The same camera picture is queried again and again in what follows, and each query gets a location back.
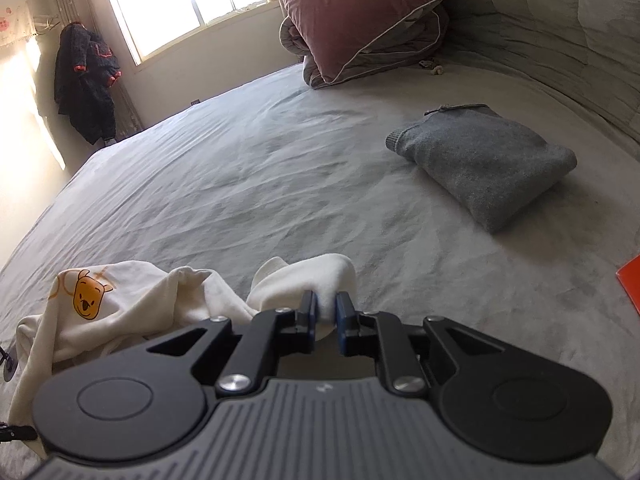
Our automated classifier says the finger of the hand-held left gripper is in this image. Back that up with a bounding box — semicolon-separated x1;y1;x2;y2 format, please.
0;345;20;382

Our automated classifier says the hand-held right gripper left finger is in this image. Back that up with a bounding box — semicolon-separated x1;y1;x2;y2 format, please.
145;290;319;397

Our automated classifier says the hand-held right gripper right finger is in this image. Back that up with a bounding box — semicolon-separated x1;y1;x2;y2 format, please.
334;291;506;397

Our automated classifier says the white bear print shirt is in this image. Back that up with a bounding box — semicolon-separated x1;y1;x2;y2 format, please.
11;254;357;428

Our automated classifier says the grey folded sweater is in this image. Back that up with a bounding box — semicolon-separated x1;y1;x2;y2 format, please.
385;104;578;235

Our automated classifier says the folded grey pink quilt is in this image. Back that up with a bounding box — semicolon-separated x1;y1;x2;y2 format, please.
278;2;453;90

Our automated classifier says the dark hanging jacket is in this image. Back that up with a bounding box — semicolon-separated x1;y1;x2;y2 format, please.
52;22;122;145

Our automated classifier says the orange flat item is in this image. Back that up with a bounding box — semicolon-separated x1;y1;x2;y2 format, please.
616;254;640;317

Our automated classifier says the pink pillow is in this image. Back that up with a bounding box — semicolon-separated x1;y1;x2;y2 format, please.
267;0;458;84

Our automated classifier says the bright window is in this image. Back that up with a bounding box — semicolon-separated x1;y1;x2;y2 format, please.
97;0;281;66

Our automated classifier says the air conditioner with white cover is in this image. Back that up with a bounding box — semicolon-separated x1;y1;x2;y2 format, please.
0;0;38;48

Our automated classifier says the grey quilted headboard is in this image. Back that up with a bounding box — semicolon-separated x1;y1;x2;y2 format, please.
417;0;640;146

